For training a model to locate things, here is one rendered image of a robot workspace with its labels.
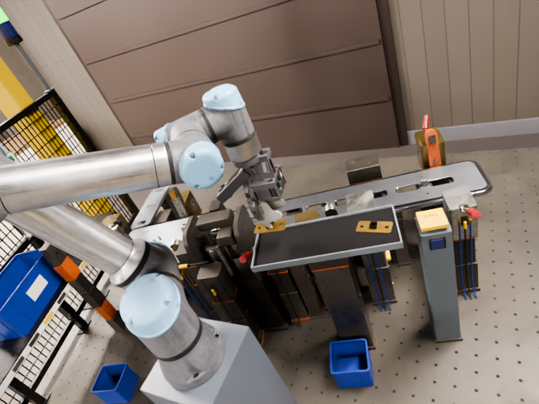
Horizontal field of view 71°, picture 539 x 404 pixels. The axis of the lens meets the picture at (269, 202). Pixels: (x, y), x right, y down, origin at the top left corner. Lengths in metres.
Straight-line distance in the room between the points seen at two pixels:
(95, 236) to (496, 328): 1.10
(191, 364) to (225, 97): 0.55
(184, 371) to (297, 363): 0.53
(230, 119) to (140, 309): 0.41
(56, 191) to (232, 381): 0.54
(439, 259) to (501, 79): 2.33
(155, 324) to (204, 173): 0.31
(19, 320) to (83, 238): 0.75
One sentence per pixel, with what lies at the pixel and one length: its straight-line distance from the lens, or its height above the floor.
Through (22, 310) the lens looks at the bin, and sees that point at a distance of 1.55.
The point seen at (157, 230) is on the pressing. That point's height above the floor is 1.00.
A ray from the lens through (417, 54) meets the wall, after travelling 3.12.
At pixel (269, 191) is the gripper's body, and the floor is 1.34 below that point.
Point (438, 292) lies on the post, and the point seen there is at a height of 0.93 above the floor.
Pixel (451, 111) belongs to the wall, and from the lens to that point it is 3.30.
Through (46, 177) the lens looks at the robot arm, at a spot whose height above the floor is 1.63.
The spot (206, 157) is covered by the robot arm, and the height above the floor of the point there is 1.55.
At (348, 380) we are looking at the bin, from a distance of 1.20.
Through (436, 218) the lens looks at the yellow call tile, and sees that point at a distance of 0.95.
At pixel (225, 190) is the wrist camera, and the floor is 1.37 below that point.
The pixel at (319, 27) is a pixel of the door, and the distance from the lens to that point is 3.12.
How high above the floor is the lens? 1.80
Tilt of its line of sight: 34 degrees down
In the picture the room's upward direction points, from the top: 24 degrees counter-clockwise
